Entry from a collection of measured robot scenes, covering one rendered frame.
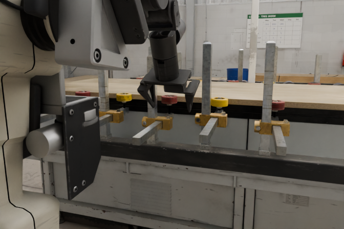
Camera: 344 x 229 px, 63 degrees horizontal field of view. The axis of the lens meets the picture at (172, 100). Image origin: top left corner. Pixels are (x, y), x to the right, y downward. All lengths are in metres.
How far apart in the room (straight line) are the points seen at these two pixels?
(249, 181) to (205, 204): 0.42
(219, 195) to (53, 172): 1.08
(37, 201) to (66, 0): 0.32
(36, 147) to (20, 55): 0.16
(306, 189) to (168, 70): 0.90
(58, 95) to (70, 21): 0.19
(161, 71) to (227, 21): 7.81
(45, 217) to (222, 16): 8.12
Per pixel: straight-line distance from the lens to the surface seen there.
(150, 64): 1.26
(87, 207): 1.95
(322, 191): 1.36
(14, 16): 0.39
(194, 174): 1.35
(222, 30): 8.41
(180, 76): 0.65
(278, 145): 0.97
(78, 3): 0.34
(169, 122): 1.26
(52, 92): 0.51
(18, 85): 0.47
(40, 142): 0.48
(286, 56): 8.37
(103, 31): 0.35
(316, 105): 1.41
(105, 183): 1.85
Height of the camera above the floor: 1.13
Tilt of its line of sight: 10 degrees down
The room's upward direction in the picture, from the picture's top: straight up
